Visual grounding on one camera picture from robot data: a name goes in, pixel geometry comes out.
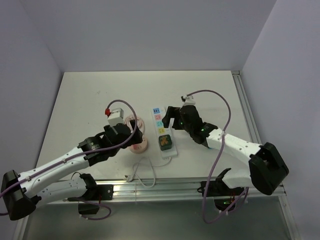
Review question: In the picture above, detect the dark green cube plug adapter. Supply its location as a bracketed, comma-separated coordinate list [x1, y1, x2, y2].
[158, 134, 173, 151]

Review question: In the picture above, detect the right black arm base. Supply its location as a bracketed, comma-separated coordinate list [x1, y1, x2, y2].
[206, 180, 249, 212]

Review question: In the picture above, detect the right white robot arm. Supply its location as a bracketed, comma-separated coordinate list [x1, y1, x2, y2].
[162, 105, 289, 196]

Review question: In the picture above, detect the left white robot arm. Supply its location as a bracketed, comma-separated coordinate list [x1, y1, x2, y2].
[0, 108, 144, 221]

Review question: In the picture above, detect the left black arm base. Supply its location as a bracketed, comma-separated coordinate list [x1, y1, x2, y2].
[67, 184, 114, 221]

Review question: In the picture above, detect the white multicolour power strip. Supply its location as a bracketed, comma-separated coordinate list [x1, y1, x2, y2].
[151, 106, 178, 159]

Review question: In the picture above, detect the pink round socket hub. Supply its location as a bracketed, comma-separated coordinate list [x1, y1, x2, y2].
[129, 140, 148, 154]

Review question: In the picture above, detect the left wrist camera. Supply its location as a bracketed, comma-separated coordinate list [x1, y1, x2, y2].
[105, 108, 124, 127]

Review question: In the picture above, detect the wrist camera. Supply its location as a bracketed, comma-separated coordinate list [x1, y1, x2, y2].
[181, 95, 196, 106]
[105, 108, 124, 127]

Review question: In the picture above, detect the pink coiled hub cable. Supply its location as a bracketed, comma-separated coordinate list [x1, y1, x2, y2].
[124, 115, 146, 137]

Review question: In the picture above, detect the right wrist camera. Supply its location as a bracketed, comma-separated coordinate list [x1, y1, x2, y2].
[181, 95, 196, 106]

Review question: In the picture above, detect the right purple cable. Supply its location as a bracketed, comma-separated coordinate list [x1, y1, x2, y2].
[186, 89, 250, 225]

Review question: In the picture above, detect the purple cable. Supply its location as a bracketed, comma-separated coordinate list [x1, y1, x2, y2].
[0, 99, 138, 221]
[186, 89, 250, 225]

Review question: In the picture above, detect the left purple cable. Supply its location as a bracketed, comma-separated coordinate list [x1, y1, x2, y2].
[0, 99, 138, 221]

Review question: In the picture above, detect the aluminium right rail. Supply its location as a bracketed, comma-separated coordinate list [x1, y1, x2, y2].
[231, 71, 262, 144]

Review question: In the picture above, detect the aluminium front rail frame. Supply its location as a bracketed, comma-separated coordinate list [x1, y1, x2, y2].
[23, 177, 287, 206]

